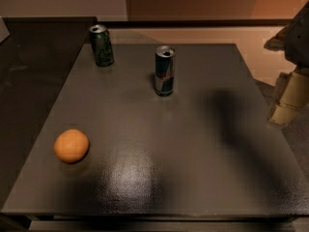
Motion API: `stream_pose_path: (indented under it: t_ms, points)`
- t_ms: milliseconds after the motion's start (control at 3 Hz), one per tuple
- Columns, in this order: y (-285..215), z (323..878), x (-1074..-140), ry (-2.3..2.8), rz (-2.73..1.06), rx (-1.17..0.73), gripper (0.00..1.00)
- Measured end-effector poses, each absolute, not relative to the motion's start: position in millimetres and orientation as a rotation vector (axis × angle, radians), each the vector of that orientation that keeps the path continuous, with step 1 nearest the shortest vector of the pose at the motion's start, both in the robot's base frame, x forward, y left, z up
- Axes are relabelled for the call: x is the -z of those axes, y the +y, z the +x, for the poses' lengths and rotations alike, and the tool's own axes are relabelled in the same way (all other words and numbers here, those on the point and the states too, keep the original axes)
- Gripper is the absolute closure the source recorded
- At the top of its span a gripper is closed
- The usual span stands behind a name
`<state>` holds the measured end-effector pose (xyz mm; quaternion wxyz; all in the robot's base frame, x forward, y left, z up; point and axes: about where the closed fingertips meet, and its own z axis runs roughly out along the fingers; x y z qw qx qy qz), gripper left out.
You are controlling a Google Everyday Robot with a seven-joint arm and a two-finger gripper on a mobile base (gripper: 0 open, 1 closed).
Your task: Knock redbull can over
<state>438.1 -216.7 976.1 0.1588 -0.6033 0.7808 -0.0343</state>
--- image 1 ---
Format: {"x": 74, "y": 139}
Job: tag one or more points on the red bull can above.
{"x": 164, "y": 70}

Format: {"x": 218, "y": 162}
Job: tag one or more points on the green soda can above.
{"x": 101, "y": 45}

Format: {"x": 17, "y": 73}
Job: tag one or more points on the orange fruit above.
{"x": 71, "y": 146}

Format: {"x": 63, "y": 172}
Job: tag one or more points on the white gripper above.
{"x": 299, "y": 39}

